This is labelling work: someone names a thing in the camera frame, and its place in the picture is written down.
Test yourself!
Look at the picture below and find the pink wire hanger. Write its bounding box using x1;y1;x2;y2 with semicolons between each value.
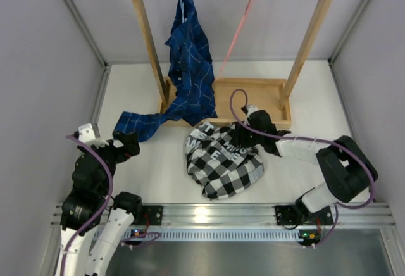
215;0;252;80

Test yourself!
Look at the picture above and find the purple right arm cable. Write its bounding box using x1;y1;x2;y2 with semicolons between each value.
229;89;378;248

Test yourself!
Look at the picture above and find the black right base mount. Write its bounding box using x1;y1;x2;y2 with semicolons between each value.
275;205;334;229

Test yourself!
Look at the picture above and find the blue plaid shirt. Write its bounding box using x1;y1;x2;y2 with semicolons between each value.
113;0;217;142

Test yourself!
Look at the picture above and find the aluminium mounting rail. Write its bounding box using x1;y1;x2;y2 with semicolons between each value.
50;203;396;226

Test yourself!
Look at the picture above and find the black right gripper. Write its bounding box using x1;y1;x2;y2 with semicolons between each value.
230;120;264;149

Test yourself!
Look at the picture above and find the aluminium frame post right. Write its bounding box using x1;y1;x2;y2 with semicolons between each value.
327;0;390;68

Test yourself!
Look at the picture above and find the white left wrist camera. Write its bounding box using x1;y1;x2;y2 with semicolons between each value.
78;123;109;147

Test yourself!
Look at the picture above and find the light blue hanger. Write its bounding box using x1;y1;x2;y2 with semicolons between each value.
179;0;186;23

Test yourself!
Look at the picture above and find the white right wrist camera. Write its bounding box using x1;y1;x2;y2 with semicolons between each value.
241;104;259;118

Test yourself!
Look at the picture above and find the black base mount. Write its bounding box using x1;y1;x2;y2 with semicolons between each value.
139;205;163;226
275;205;334;229

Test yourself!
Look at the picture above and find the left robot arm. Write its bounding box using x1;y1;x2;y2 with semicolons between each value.
55;125;143;275

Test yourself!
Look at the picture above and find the black white checkered shirt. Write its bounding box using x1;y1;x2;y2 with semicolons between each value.
184;120;265;200

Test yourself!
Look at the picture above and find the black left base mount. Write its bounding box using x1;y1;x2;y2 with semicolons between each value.
139;205;163;226

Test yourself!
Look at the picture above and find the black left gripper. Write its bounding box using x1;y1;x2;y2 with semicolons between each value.
78;130;140;195

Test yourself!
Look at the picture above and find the aluminium frame post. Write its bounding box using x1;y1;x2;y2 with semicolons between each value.
63;0;111;122
327;0;390;68

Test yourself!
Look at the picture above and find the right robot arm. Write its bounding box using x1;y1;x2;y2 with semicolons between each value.
234;104;378;223

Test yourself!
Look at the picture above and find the slotted cable duct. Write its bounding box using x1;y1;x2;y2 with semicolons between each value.
91;227;320;242

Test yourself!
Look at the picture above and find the aluminium frame post left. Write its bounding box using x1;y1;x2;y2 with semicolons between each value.
63;0;111;122

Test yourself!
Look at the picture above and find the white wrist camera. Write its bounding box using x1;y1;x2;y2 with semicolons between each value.
78;123;109;147
241;104;259;118

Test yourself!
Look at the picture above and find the wooden clothes rack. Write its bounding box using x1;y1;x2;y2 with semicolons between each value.
127;0;339;131

